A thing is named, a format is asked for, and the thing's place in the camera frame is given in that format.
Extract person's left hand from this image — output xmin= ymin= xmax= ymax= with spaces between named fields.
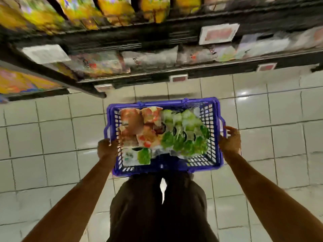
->
xmin=97 ymin=138 xmax=119 ymax=172

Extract blue plastic shopping basket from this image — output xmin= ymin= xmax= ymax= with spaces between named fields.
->
xmin=104 ymin=97 xmax=226 ymax=178

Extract person's dark trousers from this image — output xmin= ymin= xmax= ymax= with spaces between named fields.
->
xmin=107 ymin=171 xmax=205 ymax=242

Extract row of clear bags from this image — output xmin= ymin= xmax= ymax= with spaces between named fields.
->
xmin=66 ymin=27 xmax=323 ymax=76

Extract row of yellow bags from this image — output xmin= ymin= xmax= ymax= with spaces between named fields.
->
xmin=0 ymin=68 xmax=64 ymax=97

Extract row of small multicolour pouches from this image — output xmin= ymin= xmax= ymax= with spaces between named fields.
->
xmin=0 ymin=0 xmax=203 ymax=31

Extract person's left forearm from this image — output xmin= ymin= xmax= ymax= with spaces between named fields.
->
xmin=23 ymin=161 xmax=114 ymax=242

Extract black metal store shelf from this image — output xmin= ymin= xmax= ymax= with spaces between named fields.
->
xmin=0 ymin=0 xmax=323 ymax=99

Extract white price tag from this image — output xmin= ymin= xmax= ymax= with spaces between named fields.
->
xmin=23 ymin=44 xmax=71 ymax=65

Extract person's right forearm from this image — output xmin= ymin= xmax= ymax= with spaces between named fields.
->
xmin=224 ymin=151 xmax=323 ymax=242

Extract person's right hand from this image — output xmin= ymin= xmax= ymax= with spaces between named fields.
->
xmin=218 ymin=126 xmax=242 ymax=159

